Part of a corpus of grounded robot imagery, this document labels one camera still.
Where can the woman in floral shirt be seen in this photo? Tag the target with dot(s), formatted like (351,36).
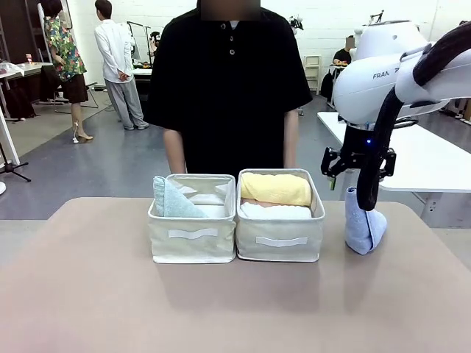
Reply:
(66,55)

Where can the black floor tripod base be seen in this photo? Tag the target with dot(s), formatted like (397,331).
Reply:
(13,165)

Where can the seated person in black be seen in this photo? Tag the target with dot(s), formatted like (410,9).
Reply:
(344,53)

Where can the cream fabric storage bin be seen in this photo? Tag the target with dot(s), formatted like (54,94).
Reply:
(191,235)
(279,239)

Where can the large white side table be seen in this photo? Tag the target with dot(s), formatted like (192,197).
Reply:
(423,154)

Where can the white background work table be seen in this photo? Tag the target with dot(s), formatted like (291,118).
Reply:
(141,71)

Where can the man in white shirt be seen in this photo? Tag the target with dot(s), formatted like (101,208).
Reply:
(117,66)

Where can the white folding chair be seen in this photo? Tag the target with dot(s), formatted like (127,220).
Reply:
(312,73)

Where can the person in black polo shirt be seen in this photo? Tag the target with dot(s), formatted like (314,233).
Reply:
(228,92)

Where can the pink towel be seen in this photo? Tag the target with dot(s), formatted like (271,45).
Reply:
(259,202)

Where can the pale teal towel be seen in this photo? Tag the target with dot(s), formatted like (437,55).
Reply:
(173,202)

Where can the yellow towel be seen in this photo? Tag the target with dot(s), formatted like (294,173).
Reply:
(276,189)

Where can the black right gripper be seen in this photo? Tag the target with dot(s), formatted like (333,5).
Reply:
(355,150)

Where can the person's right forearm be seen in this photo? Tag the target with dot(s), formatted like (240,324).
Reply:
(176,150)

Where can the lavender blue towel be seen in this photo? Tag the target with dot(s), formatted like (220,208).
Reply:
(358,231)

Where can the white towel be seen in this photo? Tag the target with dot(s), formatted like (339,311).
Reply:
(276,212)

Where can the person's left forearm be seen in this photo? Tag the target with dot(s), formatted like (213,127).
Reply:
(290,139)

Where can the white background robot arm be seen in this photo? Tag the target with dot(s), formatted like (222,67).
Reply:
(296,22)

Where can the table with pink bag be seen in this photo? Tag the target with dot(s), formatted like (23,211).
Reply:
(22,71)

